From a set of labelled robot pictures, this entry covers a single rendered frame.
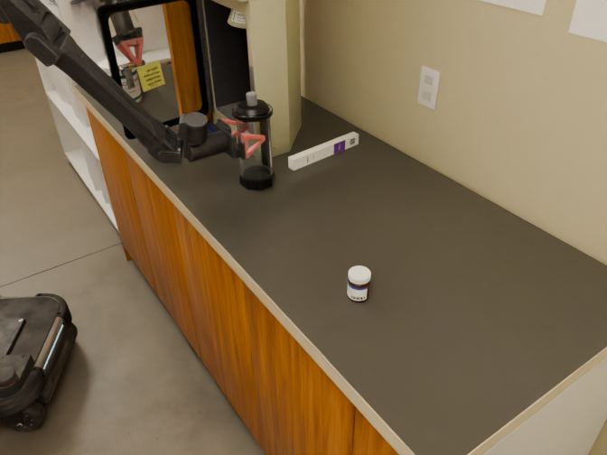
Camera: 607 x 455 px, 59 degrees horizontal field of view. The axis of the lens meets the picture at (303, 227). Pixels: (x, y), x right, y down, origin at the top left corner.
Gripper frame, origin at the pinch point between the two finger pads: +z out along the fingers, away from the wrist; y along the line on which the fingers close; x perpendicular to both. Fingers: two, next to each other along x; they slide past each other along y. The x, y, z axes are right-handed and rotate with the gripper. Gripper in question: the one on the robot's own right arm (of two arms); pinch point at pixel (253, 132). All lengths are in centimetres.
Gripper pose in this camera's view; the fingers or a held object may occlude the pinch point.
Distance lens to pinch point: 150.2
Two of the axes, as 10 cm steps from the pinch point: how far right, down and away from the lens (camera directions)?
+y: -5.7, -4.7, 6.8
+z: 8.2, -3.4, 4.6
